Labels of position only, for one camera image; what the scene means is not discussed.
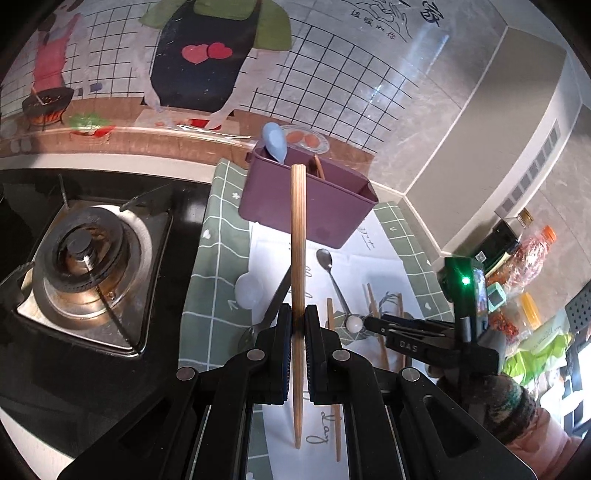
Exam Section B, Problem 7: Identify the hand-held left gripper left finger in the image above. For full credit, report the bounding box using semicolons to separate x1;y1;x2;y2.
58;305;294;480

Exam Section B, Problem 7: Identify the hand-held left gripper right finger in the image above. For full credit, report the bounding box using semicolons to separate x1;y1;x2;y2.
304;305;539;480

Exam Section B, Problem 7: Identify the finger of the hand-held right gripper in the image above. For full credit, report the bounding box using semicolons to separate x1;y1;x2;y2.
364;315;460;335
365;323;465;367

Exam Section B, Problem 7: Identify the white plastic spoon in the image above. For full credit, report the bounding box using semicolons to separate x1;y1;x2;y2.
228;271;266;311

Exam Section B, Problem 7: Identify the purple plastic utensil box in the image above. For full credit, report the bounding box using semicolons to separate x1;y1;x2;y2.
239;141;380;249

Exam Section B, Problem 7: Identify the person's right forearm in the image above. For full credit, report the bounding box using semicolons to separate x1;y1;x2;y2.
505;408;583;469

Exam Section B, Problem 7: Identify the person's right hand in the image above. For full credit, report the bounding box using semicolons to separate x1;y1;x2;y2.
426;364;539;446

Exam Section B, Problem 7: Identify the small mint green timer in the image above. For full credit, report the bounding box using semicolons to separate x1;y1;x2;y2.
488;282;508;311

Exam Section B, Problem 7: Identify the orange plastic bottle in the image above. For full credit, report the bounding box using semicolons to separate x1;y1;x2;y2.
519;292;542;331

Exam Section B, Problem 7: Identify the white printed paper sheet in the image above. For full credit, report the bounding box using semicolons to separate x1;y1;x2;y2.
247;220;435;480

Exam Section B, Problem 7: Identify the green plastic bag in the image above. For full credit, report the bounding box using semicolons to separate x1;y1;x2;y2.
502;314;574;376

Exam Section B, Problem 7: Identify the dark sauce bottle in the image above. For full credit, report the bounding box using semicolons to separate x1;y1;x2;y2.
480;209;535;274

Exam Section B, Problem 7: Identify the silver metal spoon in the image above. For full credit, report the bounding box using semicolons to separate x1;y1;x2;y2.
316;248;354;319

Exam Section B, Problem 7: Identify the orange-capped bottle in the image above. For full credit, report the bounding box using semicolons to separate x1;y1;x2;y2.
530;224;558;259

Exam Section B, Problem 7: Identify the black perforated rack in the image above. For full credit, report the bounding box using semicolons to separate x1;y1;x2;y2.
565;287;591;334

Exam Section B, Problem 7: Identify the green checkered mat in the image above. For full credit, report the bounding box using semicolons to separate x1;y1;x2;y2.
178;158;456;480

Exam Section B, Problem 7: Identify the blue plastic spoon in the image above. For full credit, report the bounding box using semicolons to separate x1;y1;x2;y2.
262;122;288;164

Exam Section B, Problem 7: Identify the black-handled metal spoon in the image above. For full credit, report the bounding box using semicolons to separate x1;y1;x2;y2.
237;271;293;350

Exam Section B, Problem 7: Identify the cartoon kitchen wall poster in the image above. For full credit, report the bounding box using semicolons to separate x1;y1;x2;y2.
0;0;514;195

